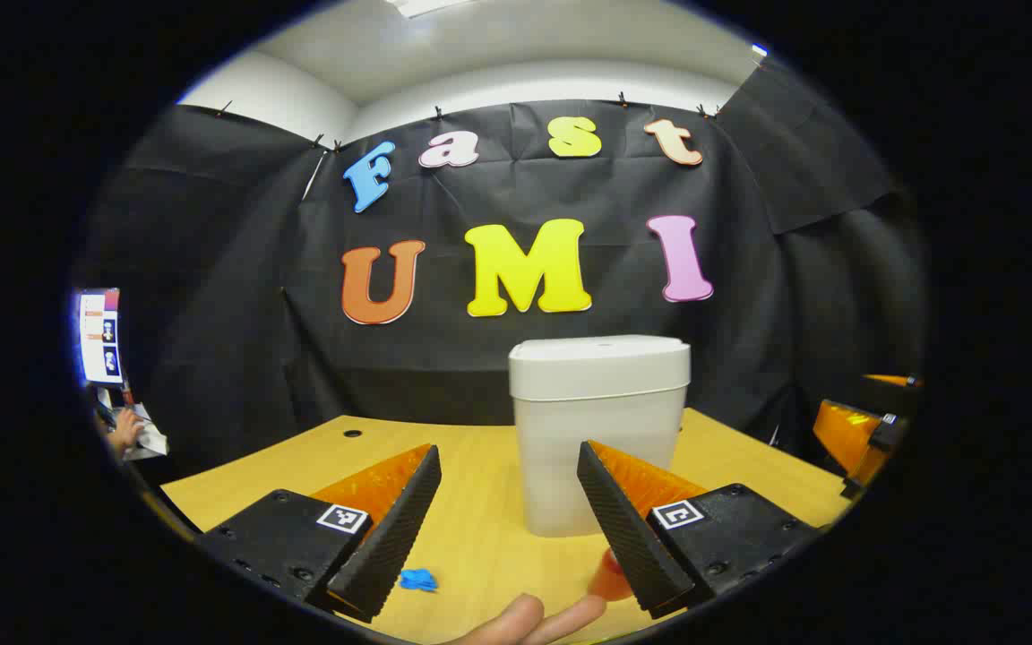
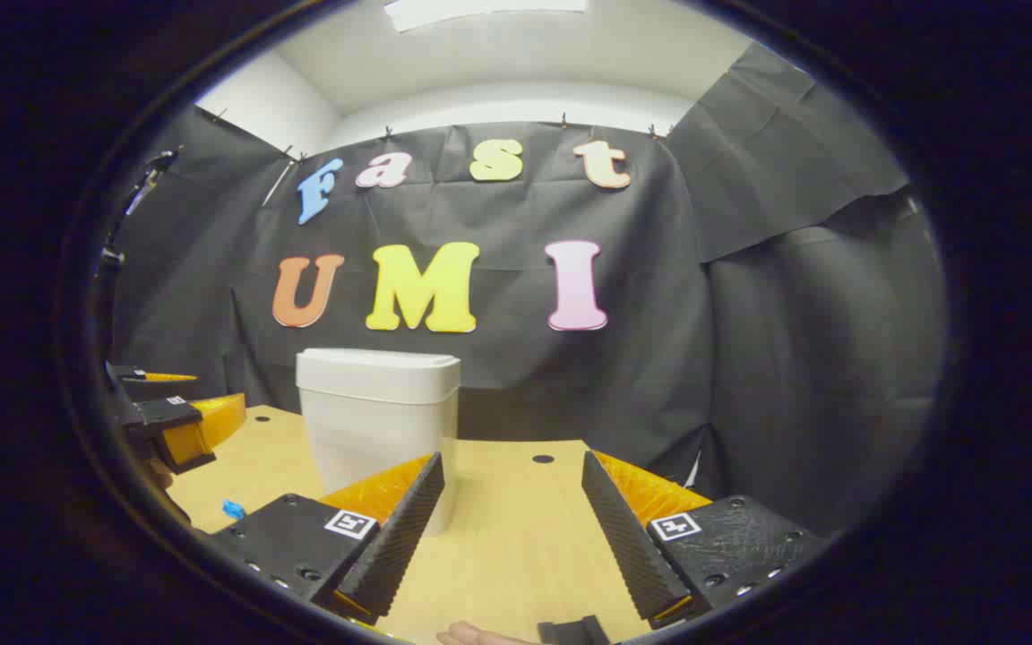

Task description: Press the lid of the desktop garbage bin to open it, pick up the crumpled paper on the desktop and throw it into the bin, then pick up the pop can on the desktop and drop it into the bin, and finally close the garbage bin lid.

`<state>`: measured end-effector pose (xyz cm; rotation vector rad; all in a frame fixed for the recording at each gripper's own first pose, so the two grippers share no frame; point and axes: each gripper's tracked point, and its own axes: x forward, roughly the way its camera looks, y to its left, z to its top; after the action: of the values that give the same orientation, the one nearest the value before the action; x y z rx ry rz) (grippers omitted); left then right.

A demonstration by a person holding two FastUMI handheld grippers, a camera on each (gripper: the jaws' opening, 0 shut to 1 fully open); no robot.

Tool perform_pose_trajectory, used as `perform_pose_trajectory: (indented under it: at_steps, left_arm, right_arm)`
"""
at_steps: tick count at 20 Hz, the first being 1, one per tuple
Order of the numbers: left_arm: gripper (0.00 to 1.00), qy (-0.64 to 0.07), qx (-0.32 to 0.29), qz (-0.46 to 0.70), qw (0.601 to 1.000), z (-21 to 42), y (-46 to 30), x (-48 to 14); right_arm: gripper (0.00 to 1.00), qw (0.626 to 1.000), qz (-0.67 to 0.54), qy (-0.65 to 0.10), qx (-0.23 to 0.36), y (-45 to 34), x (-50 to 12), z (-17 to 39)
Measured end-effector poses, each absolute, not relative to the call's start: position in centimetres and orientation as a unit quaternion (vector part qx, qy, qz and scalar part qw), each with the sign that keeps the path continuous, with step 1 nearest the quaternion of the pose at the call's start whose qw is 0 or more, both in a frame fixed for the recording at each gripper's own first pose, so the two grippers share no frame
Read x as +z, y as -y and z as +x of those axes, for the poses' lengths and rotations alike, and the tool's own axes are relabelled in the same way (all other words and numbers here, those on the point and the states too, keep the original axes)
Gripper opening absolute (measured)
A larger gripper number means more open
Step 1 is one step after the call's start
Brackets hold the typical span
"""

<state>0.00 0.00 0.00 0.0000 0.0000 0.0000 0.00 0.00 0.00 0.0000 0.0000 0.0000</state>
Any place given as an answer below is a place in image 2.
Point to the black backdrop cloth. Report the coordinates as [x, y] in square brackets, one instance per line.
[749, 358]

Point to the blue paper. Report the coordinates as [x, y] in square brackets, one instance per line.
[232, 511]

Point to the wooden desktop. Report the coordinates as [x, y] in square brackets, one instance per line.
[516, 537]

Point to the white desktop garbage bin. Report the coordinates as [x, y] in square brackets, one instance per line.
[373, 421]

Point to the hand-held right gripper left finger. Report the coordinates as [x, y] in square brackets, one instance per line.
[399, 537]

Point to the ceiling light panel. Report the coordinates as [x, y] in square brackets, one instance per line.
[480, 11]

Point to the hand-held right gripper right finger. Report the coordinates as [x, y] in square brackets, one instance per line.
[628, 546]

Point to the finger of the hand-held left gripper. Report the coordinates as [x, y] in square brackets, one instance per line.
[158, 387]
[167, 417]

